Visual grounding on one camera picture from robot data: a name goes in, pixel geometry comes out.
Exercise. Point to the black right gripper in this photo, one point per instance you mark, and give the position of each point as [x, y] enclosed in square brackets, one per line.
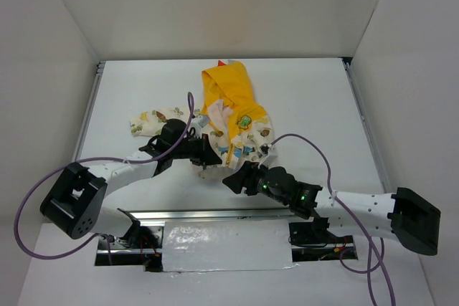
[247, 180]

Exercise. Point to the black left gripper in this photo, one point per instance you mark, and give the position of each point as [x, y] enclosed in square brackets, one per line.
[209, 152]

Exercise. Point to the cream yellow dinosaur kids jacket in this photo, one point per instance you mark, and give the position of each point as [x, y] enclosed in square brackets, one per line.
[238, 125]

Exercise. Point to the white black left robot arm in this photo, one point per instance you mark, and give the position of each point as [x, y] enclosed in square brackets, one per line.
[75, 202]

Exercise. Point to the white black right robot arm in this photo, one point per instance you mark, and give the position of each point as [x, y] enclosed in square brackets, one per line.
[403, 216]

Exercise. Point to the white glossy cover plate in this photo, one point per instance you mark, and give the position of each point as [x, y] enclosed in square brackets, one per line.
[211, 246]

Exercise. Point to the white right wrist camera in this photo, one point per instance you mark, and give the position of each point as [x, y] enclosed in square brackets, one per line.
[269, 155]

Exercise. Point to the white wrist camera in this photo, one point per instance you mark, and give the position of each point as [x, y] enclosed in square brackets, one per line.
[198, 123]
[269, 155]

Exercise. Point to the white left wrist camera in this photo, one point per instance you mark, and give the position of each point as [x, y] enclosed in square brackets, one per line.
[198, 123]

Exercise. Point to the aluminium front table rail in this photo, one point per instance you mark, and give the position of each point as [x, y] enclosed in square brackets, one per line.
[213, 215]

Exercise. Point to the aluminium left side rail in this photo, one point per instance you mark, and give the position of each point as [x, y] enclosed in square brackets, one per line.
[88, 110]

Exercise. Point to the aluminium right side rail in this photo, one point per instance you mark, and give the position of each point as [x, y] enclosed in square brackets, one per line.
[384, 178]

